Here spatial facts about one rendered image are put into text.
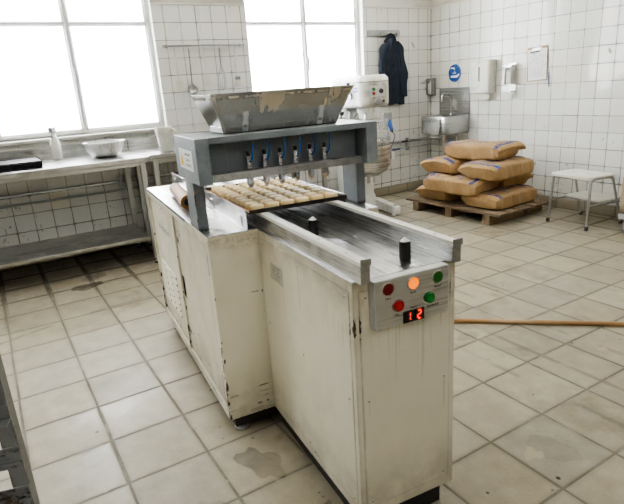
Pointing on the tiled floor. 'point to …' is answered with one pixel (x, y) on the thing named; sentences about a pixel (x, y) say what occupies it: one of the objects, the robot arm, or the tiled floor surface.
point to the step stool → (585, 191)
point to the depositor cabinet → (220, 301)
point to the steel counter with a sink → (137, 154)
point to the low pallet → (478, 208)
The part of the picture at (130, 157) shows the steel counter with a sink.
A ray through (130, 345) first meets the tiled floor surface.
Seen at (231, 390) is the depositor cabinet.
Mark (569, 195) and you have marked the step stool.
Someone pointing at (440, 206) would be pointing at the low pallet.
